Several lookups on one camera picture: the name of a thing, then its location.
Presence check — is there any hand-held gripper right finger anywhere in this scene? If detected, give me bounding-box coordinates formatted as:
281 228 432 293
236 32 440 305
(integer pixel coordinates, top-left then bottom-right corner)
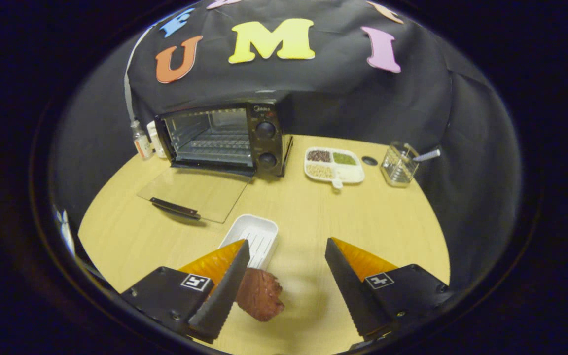
324 237 452 347

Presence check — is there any white rectangular tray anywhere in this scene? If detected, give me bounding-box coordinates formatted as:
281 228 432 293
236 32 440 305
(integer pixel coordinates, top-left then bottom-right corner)
218 214 279 271

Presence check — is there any white divided dish with beans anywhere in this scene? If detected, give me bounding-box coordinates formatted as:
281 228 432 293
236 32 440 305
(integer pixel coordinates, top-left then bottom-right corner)
304 146 365 190

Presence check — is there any small clear bottle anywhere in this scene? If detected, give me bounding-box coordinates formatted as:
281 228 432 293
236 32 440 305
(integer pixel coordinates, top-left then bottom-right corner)
130 120 155 161

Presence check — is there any white toaster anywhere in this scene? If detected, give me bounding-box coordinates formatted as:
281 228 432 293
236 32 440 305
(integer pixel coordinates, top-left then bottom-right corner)
146 121 167 159

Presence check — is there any black toaster oven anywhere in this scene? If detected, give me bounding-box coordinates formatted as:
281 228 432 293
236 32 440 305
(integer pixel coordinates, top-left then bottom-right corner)
136 96 294 225

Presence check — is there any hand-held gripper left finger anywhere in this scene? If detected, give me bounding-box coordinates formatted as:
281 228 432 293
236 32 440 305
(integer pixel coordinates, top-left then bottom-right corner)
119 239 251 344

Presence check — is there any clear utensil holder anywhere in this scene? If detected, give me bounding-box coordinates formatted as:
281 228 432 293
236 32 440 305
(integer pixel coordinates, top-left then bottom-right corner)
380 142 420 188

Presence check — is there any brown meat piece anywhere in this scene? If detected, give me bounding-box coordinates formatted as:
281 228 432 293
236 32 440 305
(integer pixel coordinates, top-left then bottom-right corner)
235 268 285 322

